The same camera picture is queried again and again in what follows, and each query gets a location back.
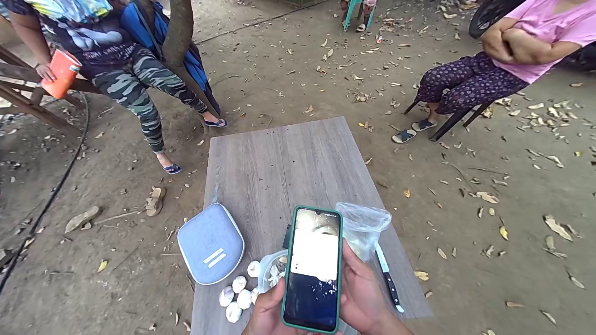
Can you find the clear plastic bowl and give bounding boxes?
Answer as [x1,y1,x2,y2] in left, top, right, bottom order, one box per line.
[257,249,289,295]

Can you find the person's left hand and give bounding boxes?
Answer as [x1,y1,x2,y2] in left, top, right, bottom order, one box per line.
[241,278,318,335]

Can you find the person's right forearm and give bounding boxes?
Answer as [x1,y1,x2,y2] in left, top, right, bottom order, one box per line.
[369,313,415,335]

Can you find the blue folded fabric chair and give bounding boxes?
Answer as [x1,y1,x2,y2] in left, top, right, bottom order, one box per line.
[120,0,222,117]

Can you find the motorcycle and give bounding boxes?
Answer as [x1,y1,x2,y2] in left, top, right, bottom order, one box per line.
[468,0,596,72]

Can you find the brown sandal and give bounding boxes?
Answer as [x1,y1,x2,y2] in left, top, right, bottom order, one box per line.
[65,206,101,234]
[145,186,166,217]

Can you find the knife with black handle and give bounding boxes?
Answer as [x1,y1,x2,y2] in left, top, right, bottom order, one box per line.
[375,244,405,313]

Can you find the dark plastic chair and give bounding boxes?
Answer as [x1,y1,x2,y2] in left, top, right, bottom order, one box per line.
[403,95,495,142]

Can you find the smartphone with green case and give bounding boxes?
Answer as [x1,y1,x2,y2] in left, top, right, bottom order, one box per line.
[281,205,344,335]

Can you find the clear plastic bag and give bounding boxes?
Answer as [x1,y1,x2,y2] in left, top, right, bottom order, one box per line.
[335,201,393,262]

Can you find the pile of garlic bulbs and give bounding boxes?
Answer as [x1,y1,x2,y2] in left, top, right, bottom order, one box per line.
[219,260,261,324]

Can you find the black hose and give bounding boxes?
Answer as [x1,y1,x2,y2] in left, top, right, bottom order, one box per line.
[0,91,90,295]

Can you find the blue zippered fabric case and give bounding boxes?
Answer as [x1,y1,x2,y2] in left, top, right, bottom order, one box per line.
[177,202,246,286]

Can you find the turquoise plastic stool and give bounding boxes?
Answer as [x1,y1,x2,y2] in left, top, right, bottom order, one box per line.
[343,0,376,33]

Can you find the person's right hand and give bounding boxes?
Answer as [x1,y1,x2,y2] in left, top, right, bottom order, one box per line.
[339,238,395,335]

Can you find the garlic pieces and peels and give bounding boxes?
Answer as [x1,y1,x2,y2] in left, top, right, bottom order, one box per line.
[267,256,287,289]

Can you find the brown wooden bench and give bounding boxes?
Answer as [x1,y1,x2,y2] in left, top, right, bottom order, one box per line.
[0,45,104,137]

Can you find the tree trunk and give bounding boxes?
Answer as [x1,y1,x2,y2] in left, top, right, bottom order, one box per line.
[141,0,220,125]

